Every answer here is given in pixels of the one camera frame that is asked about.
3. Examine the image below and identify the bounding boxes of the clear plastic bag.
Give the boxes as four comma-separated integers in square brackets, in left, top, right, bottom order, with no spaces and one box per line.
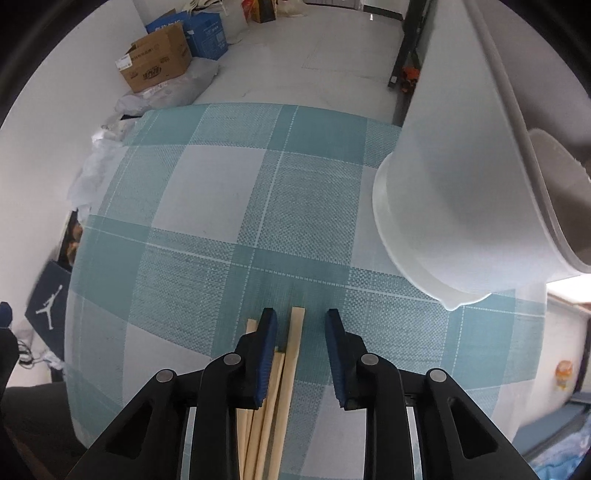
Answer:
[69,111,139,217]

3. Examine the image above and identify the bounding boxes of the brown shoes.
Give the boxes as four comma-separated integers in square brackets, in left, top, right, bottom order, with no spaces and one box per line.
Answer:
[65,210,86,269]

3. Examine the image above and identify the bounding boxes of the blue printed blanket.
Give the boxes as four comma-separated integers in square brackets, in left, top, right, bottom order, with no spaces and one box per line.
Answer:
[512,401,591,480]

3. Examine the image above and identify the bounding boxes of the person's dark clothing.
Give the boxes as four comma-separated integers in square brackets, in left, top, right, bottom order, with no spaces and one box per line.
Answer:
[2,383,80,467]

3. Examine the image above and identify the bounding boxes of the white utensil holder grey inside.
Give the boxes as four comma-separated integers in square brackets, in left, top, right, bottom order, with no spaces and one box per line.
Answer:
[372,0,591,311]

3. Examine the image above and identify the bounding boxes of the black cable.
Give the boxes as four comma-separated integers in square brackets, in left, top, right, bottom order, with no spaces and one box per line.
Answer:
[14,340,63,371]

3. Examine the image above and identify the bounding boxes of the bunch of wooden chopsticks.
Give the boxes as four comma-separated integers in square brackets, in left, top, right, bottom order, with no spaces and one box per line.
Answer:
[235,318,287,480]

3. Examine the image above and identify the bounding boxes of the dark blue shoe box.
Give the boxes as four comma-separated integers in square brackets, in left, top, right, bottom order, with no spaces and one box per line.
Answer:
[24,261,75,352]

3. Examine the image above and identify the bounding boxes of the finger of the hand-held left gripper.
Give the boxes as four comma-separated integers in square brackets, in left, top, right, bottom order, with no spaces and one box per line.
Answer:
[0,302,19,393]

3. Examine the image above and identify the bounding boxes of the small orange item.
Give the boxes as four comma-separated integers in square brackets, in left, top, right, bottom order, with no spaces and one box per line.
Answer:
[399,67,422,94]

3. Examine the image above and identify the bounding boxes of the black metal frame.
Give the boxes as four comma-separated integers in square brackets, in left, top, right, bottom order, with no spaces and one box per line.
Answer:
[387,0,439,90]

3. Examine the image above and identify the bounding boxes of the wooden chopstick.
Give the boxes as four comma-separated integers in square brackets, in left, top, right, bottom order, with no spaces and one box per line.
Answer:
[269,306,306,480]

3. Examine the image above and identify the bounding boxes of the teal checked tablecloth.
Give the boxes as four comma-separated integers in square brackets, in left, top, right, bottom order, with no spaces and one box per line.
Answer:
[65,102,548,480]

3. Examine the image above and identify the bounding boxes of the black paper bag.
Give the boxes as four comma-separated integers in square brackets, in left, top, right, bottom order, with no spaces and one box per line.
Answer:
[249,0,278,24]

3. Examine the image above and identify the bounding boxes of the brown cardboard box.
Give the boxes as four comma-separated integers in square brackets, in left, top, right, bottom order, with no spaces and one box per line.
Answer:
[115,23,193,94]

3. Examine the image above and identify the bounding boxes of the grey plastic bag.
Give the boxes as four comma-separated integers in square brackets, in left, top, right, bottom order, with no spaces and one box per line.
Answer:
[115,58,220,114]

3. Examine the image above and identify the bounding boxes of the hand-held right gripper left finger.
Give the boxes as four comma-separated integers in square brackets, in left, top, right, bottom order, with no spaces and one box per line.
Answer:
[65,308,280,480]

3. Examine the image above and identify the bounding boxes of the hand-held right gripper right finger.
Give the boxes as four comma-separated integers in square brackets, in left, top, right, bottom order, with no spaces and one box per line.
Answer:
[324,308,539,480]

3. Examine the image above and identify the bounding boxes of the blue cardboard box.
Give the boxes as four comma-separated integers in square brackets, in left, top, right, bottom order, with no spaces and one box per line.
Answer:
[147,11,229,60]

